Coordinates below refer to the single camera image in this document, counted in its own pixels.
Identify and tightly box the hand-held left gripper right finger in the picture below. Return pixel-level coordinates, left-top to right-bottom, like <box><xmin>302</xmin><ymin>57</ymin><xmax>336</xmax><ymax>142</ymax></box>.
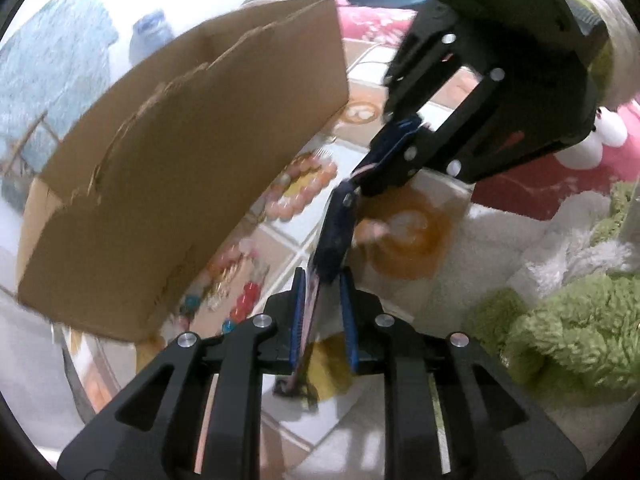
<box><xmin>340</xmin><ymin>267</ymin><xmax>586</xmax><ymax>480</ymax></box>

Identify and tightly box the person's right forearm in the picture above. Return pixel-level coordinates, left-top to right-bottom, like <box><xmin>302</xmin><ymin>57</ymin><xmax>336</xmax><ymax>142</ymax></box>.
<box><xmin>555</xmin><ymin>0</ymin><xmax>640</xmax><ymax>111</ymax></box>

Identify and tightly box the blue water dispenser bottle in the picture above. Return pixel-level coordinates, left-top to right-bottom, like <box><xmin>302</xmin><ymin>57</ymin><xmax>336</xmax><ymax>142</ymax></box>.
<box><xmin>129</xmin><ymin>9</ymin><xmax>173</xmax><ymax>61</ymax></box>

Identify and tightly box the brown cardboard box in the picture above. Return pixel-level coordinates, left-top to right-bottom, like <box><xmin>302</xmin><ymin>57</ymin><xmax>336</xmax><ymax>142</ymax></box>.
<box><xmin>15</xmin><ymin>0</ymin><xmax>351</xmax><ymax>343</ymax></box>

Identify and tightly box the black wrist watch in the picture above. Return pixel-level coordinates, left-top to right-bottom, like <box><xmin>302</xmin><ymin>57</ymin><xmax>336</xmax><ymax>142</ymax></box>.
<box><xmin>275</xmin><ymin>180</ymin><xmax>361</xmax><ymax>403</ymax></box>

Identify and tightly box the colourful small bead bracelet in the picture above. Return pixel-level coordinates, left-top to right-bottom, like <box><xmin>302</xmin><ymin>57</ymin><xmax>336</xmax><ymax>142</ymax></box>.
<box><xmin>182</xmin><ymin>242</ymin><xmax>273</xmax><ymax>336</ymax></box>

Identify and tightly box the pink orange bead bracelet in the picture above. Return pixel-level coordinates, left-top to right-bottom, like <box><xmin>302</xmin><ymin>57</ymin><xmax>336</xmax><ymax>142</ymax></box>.
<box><xmin>267</xmin><ymin>152</ymin><xmax>337</xmax><ymax>222</ymax></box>

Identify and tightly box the wooden chair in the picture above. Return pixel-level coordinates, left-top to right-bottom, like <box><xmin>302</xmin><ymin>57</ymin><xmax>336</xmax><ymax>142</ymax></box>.
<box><xmin>2</xmin><ymin>110</ymin><xmax>56</xmax><ymax>181</ymax></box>

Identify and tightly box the blue patterned wall cloth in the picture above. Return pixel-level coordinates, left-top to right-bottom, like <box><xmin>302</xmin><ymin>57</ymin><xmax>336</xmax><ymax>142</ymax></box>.
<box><xmin>0</xmin><ymin>0</ymin><xmax>121</xmax><ymax>211</ymax></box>

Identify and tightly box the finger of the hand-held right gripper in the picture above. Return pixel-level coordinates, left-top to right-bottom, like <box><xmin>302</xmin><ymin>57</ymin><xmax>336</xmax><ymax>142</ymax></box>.
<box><xmin>352</xmin><ymin>71</ymin><xmax>510</xmax><ymax>197</ymax></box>
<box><xmin>382</xmin><ymin>0</ymin><xmax>468</xmax><ymax>123</ymax></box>

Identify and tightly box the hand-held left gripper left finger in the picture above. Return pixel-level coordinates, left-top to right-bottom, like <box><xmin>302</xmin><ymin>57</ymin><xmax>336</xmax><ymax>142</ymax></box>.
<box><xmin>57</xmin><ymin>267</ymin><xmax>321</xmax><ymax>480</ymax></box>

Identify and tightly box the pink white print blanket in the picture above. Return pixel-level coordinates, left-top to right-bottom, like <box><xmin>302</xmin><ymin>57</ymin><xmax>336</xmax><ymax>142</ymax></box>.
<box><xmin>335</xmin><ymin>2</ymin><xmax>640</xmax><ymax>221</ymax></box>

